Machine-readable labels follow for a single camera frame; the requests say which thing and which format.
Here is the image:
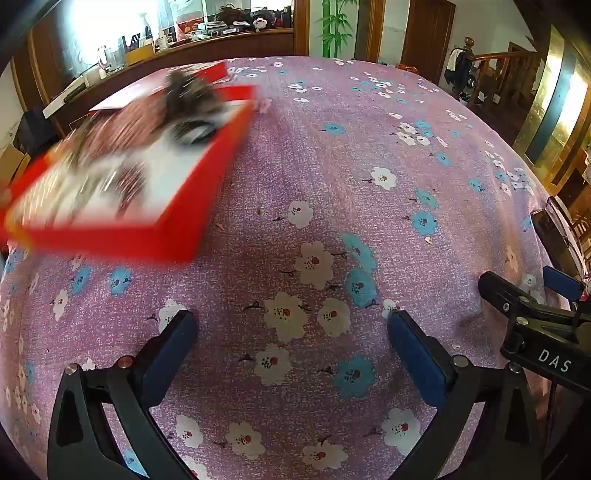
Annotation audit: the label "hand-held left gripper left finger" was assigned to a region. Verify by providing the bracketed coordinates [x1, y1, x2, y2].
[47, 309, 200, 480]

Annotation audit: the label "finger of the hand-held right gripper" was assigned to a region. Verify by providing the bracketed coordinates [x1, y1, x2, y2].
[542, 265, 583, 315]
[478, 271, 591, 325]

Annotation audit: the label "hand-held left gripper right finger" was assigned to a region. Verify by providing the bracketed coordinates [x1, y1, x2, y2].
[387, 309, 548, 480]

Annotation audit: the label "red jewelry box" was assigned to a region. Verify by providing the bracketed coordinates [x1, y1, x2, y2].
[0, 84, 258, 266]

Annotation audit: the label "pile of mixed jewelry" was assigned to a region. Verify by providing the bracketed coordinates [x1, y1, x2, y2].
[28, 134, 148, 222]

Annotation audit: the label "golden pillar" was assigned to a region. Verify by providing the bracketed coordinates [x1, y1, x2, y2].
[512, 32, 591, 168]

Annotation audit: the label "purple floral tablecloth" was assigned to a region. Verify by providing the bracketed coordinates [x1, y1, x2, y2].
[0, 56, 561, 480]

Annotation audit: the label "wooden staircase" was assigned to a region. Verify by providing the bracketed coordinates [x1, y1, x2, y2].
[463, 37, 551, 134]

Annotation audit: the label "hanging clothes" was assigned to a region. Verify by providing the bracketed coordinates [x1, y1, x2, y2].
[444, 46, 472, 89]

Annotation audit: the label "cardboard box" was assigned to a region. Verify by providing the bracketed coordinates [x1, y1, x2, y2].
[0, 143, 32, 190]

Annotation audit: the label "dark furry scrunchie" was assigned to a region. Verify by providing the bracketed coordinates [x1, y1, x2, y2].
[164, 69, 227, 121]

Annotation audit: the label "brown wooden door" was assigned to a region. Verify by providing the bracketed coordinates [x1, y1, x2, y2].
[401, 0, 456, 84]

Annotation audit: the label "red box lid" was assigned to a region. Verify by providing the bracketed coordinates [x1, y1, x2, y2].
[88, 62, 232, 114]

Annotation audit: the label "flat white box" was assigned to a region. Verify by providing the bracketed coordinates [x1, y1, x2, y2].
[42, 76, 89, 116]

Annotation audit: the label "yellow box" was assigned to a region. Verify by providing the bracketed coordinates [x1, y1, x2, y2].
[124, 46, 155, 66]

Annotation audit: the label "glass jar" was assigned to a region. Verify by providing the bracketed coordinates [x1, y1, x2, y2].
[96, 45, 114, 77]

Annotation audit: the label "wooden sideboard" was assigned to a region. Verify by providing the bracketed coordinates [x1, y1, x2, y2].
[11, 28, 296, 139]

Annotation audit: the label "brown fuzzy pile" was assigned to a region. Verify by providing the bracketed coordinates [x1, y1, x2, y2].
[215, 4, 252, 26]

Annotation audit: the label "black hair tie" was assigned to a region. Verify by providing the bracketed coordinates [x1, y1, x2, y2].
[172, 119, 219, 147]

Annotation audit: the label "bamboo wall painting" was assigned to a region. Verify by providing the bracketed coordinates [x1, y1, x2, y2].
[316, 0, 359, 58]

